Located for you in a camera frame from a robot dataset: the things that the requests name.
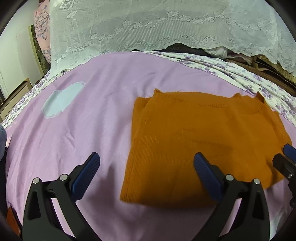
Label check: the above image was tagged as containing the orange knitted cardigan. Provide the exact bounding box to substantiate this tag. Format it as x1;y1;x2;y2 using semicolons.
120;90;292;208

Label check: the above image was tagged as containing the purple floral white bedsheet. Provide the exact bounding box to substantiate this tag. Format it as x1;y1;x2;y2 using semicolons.
2;51;295;130

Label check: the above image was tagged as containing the brown woven mat edge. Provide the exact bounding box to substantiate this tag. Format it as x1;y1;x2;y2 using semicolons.
225;54;295;97

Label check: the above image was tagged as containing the pink bed sheet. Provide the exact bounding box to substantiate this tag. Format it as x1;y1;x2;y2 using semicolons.
4;51;293;241

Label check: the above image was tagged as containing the white lace cover cloth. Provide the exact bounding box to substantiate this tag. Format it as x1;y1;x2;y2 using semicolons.
50;1;295;76

